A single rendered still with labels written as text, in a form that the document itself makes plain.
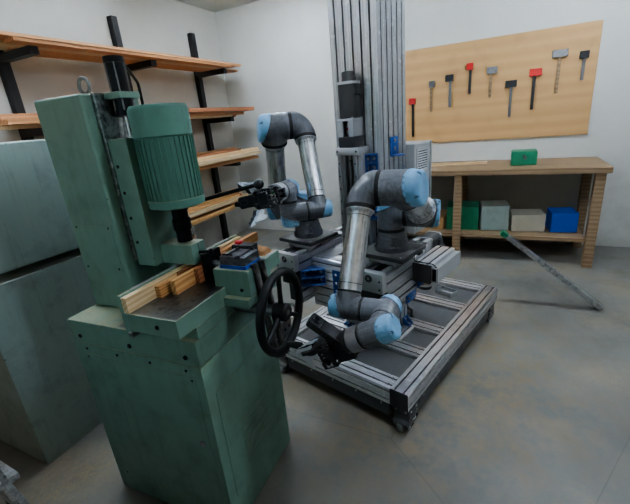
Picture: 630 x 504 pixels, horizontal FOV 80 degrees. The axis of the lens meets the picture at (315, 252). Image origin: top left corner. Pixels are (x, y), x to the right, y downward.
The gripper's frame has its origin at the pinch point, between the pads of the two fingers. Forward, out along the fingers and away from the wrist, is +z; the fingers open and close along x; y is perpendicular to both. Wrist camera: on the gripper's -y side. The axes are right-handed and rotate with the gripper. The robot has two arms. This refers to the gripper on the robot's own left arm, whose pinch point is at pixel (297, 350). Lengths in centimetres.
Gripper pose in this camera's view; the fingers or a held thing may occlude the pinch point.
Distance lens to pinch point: 125.1
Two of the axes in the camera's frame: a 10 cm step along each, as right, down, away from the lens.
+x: 4.1, -3.9, 8.2
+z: -7.4, 3.8, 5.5
